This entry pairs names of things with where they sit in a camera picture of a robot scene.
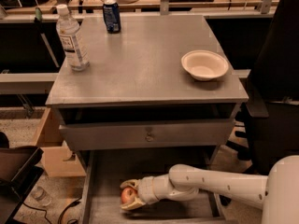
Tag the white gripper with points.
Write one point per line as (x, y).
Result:
(147, 190)

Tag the red apple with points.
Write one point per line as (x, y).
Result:
(128, 195)

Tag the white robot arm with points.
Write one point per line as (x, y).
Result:
(277, 193)

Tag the open grey middle drawer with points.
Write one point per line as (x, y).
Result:
(109, 168)

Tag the grey top drawer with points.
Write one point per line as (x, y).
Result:
(94, 136)

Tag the grey drawer cabinet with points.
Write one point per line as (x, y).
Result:
(136, 76)

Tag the cardboard box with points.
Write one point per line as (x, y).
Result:
(57, 159)

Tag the clear plastic cup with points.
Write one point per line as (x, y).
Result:
(41, 196)

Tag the black bin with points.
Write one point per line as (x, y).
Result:
(18, 175)

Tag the white paper bowl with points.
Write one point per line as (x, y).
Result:
(204, 65)

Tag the clear plastic water bottle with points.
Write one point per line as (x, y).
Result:
(68, 30)

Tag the dark blue soda can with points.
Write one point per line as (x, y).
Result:
(112, 17)

